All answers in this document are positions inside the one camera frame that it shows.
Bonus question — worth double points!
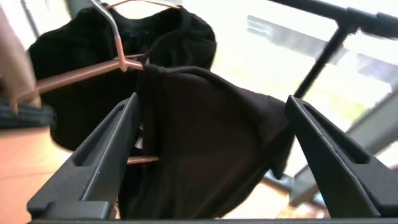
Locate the brown curtain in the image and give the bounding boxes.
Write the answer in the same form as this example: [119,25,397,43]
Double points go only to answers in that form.
[0,8,42,107]

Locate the black garment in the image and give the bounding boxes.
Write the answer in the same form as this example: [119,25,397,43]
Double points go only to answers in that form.
[117,63,295,219]

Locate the black clothes rack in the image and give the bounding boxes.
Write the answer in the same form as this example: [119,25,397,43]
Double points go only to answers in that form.
[261,0,398,194]

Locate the black drawstring shorts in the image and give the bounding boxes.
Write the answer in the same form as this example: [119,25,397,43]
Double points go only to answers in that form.
[27,4,218,152]

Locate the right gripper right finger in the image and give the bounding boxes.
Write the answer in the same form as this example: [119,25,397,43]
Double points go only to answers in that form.
[284,95,398,218]

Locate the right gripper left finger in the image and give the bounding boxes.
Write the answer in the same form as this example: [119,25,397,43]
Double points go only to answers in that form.
[26,92,140,220]

